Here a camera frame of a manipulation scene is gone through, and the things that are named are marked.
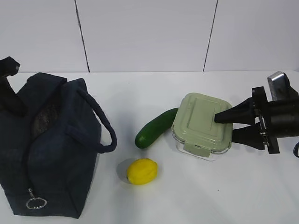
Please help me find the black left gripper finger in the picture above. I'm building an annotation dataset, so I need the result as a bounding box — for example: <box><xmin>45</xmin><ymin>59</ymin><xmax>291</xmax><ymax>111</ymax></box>
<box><xmin>0</xmin><ymin>56</ymin><xmax>25</xmax><ymax>117</ymax></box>

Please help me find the green cucumber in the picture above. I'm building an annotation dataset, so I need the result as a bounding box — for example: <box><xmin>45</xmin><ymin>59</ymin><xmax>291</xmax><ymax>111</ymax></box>
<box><xmin>135</xmin><ymin>107</ymin><xmax>178</xmax><ymax>149</ymax></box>

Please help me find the yellow lemon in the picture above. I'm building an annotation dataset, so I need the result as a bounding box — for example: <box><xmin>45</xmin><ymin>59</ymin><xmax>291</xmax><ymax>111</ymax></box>
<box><xmin>126</xmin><ymin>158</ymin><xmax>158</xmax><ymax>185</ymax></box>

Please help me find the green lid glass container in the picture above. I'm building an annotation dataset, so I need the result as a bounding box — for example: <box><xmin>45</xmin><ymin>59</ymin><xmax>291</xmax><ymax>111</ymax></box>
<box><xmin>171</xmin><ymin>93</ymin><xmax>233</xmax><ymax>161</ymax></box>

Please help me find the silver zipper pull ring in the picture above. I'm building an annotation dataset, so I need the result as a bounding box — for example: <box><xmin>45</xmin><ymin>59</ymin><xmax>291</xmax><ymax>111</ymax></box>
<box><xmin>26</xmin><ymin>188</ymin><xmax>47</xmax><ymax>216</ymax></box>

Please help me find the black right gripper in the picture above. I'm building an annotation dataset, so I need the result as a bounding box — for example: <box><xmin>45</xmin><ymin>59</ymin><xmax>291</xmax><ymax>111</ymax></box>
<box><xmin>214</xmin><ymin>86</ymin><xmax>299</xmax><ymax>154</ymax></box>

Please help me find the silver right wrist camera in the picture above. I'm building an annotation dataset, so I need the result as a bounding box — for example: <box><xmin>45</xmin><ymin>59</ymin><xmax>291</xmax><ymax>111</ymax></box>
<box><xmin>267</xmin><ymin>71</ymin><xmax>299</xmax><ymax>101</ymax></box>

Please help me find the dark navy lunch bag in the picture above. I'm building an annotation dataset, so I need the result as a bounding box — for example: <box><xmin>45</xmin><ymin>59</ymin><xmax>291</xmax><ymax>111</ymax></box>
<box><xmin>0</xmin><ymin>73</ymin><xmax>117</xmax><ymax>218</ymax></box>

